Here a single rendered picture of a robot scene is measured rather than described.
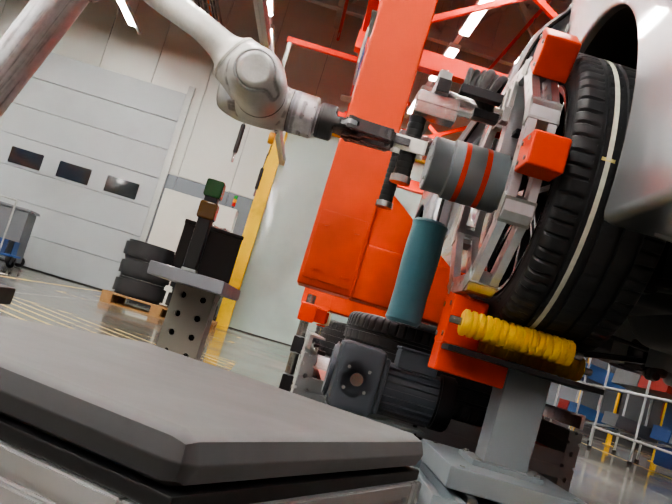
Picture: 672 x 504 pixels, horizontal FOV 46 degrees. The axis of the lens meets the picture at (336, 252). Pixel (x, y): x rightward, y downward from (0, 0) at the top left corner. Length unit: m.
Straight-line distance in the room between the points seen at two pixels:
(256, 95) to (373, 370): 0.85
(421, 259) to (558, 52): 0.56
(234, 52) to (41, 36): 0.59
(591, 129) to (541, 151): 0.13
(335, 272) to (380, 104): 0.50
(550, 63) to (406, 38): 0.73
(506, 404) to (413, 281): 0.36
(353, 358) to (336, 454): 1.48
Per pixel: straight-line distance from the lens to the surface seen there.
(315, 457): 0.53
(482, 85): 1.72
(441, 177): 1.82
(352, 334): 2.56
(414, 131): 1.69
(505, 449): 1.84
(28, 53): 1.98
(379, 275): 2.26
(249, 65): 1.48
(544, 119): 1.66
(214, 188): 1.78
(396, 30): 2.42
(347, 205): 2.27
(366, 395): 2.04
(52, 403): 0.45
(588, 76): 1.73
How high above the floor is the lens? 0.40
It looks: 6 degrees up
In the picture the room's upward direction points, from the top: 17 degrees clockwise
